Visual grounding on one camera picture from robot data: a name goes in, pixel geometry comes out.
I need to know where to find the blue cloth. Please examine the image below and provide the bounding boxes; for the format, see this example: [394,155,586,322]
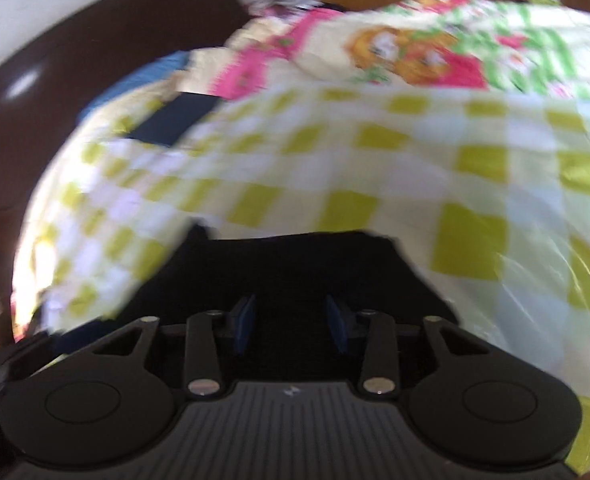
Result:
[78,52,201,121]

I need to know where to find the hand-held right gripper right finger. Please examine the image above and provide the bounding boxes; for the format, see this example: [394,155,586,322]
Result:
[324,293,496,397]

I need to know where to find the black pants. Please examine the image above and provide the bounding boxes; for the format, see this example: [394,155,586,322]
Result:
[50,225,460,361]

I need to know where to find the dark blue flat pad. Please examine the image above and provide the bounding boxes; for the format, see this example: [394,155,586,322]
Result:
[130,91,221,148]

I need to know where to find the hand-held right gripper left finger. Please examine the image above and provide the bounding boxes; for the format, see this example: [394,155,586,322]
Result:
[92,294,257,397]

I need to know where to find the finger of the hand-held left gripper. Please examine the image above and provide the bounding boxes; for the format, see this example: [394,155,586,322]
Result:
[0,332,56,411]

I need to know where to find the printed checked blanket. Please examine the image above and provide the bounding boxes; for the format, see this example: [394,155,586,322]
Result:
[12,0,590,476]

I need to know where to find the dark brown headboard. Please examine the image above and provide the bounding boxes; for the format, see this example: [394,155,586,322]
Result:
[0,0,256,281]

